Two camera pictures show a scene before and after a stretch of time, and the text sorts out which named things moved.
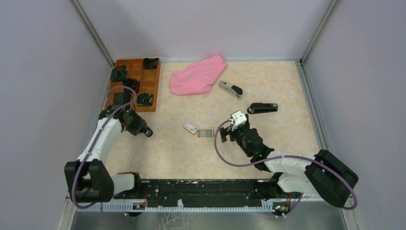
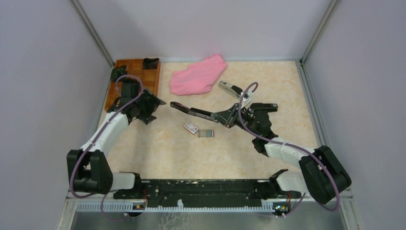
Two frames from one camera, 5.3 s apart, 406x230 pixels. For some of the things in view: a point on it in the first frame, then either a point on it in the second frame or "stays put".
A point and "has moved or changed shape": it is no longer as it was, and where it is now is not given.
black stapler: [256, 107] has moved or changed shape
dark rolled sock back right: [150, 63] stays put
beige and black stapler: [235, 91] stays put
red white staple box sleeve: [191, 127] stays put
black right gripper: [224, 132] -> [242, 109]
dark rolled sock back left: [118, 74] stays put
